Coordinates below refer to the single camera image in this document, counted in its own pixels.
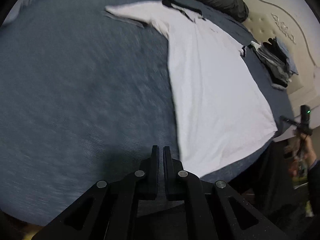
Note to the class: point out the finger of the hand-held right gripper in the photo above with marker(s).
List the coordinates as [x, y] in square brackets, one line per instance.
[290, 121]

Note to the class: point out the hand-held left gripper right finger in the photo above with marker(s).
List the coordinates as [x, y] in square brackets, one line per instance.
[167, 170]

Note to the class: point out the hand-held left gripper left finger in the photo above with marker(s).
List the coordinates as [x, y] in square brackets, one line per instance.
[155, 170]

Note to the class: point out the white polo shirt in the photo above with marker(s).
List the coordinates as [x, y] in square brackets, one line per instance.
[212, 92]

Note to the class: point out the stack of folded clothes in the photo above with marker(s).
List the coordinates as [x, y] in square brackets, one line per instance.
[275, 60]

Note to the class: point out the person's right hand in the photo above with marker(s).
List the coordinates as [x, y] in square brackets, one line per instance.
[311, 152]

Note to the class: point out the cream padded headboard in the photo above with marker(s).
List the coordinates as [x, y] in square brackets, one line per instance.
[262, 27]

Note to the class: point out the bed with blue sheet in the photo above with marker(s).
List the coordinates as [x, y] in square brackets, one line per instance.
[75, 92]

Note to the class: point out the dark grey rolled duvet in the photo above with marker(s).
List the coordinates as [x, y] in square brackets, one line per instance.
[220, 0]

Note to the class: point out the light grey blanket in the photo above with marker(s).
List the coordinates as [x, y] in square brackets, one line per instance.
[27, 2]

